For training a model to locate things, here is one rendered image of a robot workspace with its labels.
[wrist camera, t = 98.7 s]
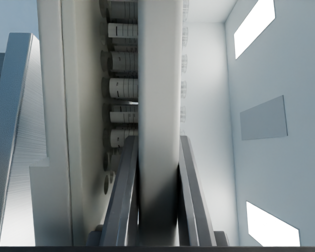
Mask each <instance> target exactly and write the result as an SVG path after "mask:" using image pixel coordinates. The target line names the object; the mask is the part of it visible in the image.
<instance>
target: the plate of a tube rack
mask: <svg viewBox="0 0 315 252"><path fill-rule="evenodd" d="M182 28H183V0H138V246H177V226H178V184H179V147H180V107H181V67H182Z"/></svg>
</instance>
